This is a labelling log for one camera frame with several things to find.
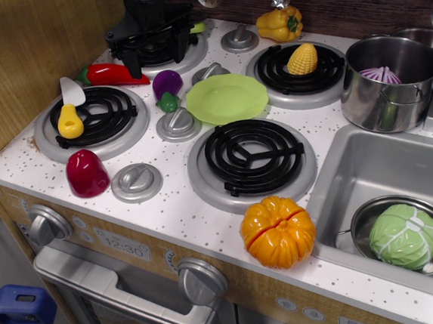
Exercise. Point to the purple toy onion half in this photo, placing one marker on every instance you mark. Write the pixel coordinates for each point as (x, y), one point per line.
(381, 74)

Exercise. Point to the right grey oven dial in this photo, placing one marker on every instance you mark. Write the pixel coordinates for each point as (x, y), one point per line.
(201, 284)

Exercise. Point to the small steel pan in sink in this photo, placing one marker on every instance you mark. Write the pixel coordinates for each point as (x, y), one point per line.
(364, 218)

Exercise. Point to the dark red toy pepper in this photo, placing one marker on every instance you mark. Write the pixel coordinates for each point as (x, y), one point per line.
(86, 175)

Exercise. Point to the grey stovetop knob rear centre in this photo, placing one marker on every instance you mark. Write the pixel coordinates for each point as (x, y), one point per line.
(214, 69)

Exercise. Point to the large steel pot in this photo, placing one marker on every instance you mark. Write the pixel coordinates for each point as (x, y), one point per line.
(383, 107)

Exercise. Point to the grey oven door handle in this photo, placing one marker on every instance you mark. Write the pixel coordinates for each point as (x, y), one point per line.
(124, 296)

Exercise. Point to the grey stovetop knob back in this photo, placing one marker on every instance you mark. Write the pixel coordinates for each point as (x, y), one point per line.
(239, 40)

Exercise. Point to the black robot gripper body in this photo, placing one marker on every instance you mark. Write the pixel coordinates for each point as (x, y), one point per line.
(147, 18)

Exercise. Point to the yellow handled toy knife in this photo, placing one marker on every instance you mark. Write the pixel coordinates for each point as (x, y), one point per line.
(70, 125)

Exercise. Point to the back left black burner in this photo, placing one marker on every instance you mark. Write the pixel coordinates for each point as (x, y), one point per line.
(155, 54)

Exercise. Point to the grey oven dial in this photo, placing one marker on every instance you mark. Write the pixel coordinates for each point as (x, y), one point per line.
(47, 226)
(201, 284)

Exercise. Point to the blue device lower left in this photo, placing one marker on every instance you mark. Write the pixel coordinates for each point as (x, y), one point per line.
(26, 305)

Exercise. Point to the grey stovetop knob front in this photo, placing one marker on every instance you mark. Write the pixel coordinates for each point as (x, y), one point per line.
(136, 183)

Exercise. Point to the red toy chili pepper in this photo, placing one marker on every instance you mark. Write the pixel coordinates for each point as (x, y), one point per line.
(109, 74)

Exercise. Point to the front right black burner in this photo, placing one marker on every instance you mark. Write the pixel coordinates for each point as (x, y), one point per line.
(234, 166)

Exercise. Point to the front left black burner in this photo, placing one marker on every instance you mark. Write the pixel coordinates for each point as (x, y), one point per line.
(115, 119)

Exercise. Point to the back right black burner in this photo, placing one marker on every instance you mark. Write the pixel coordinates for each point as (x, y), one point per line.
(288, 91)

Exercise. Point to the left grey oven dial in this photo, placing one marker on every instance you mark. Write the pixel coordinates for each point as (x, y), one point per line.
(47, 226)

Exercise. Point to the black burner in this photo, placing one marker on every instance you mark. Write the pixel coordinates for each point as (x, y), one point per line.
(234, 166)
(155, 54)
(115, 119)
(288, 91)

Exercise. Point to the purple toy eggplant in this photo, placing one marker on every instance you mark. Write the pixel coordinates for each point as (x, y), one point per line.
(166, 86)

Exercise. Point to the green toy cabbage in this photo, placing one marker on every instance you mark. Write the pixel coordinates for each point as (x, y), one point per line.
(403, 236)

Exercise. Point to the light green plastic plate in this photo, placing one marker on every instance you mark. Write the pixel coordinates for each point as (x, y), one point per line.
(219, 100)

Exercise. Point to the yellow toy bell pepper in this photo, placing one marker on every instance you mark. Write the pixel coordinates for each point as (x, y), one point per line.
(281, 25)

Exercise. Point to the orange toy pumpkin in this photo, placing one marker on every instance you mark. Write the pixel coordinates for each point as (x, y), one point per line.
(278, 232)

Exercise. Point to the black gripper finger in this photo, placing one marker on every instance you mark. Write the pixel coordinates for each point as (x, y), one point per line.
(131, 60)
(178, 45)

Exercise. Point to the grey stovetop knob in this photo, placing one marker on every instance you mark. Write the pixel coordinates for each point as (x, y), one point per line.
(136, 183)
(179, 126)
(214, 69)
(239, 40)

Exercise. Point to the grey toy sink basin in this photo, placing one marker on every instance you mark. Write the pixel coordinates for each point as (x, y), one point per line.
(361, 166)

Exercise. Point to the grey stovetop knob middle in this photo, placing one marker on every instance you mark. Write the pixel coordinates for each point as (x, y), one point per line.
(179, 126)

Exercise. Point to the yellow toy corn cob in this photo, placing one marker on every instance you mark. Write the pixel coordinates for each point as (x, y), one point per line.
(304, 60)

